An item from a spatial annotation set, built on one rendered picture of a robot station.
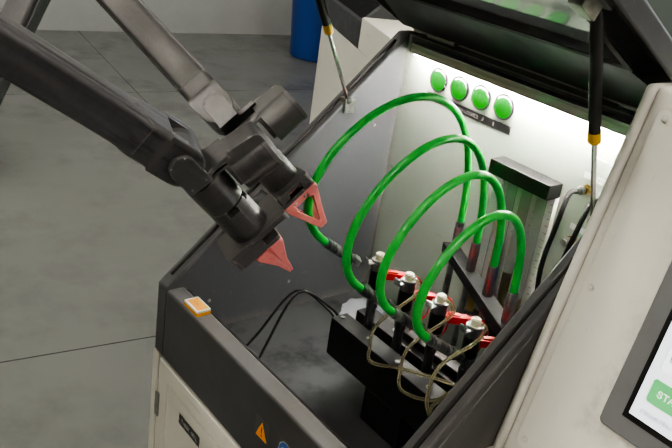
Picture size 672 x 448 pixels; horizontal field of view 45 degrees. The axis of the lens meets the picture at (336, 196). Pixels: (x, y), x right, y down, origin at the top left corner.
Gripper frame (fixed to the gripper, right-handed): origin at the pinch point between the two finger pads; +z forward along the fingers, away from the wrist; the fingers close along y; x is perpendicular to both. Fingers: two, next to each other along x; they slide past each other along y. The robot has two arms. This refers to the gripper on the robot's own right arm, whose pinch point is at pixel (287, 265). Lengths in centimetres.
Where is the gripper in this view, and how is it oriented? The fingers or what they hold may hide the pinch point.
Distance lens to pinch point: 117.3
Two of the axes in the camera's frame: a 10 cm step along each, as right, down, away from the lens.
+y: 7.5, -6.6, 0.4
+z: 5.3, 6.3, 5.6
